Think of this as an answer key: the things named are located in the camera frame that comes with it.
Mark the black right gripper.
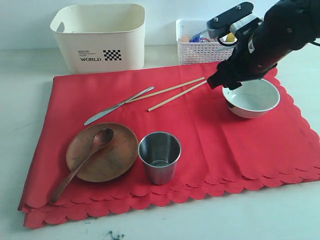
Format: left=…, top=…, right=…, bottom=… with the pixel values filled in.
left=207, top=32, right=278, bottom=90

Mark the white enamel bowl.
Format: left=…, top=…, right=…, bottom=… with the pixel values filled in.
left=222, top=79, right=281, bottom=119

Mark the yellow lemon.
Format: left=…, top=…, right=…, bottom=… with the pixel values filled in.
left=225, top=33, right=236, bottom=43

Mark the wooden chopstick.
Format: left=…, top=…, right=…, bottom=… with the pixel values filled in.
left=147, top=80, right=207, bottom=112
left=125, top=77, right=205, bottom=104

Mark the blue white milk carton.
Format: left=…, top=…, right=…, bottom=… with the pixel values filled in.
left=189, top=31, right=218, bottom=43

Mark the brown egg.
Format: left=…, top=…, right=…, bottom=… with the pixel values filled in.
left=179, top=36, right=190, bottom=43

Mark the dark wooden spoon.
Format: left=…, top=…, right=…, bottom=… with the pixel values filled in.
left=51, top=128, right=114, bottom=203

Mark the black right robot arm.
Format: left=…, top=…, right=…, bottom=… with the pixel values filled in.
left=206, top=0, right=320, bottom=90

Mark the white perforated plastic basket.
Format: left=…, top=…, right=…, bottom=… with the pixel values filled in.
left=175, top=19, right=233, bottom=65

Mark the stainless steel cup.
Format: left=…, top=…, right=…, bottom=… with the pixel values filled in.
left=137, top=131, right=182, bottom=185

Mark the silver table knife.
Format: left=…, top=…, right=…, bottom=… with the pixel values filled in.
left=83, top=86, right=155, bottom=126

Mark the round wooden plate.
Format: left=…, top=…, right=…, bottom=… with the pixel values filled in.
left=66, top=122, right=139, bottom=183

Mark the red scalloped tablecloth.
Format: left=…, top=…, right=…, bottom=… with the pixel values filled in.
left=18, top=62, right=320, bottom=229

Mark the cream plastic bin WORLD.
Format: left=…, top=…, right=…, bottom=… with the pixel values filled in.
left=50, top=3, right=146, bottom=74

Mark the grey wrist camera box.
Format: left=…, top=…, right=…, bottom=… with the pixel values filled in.
left=206, top=1, right=262, bottom=39

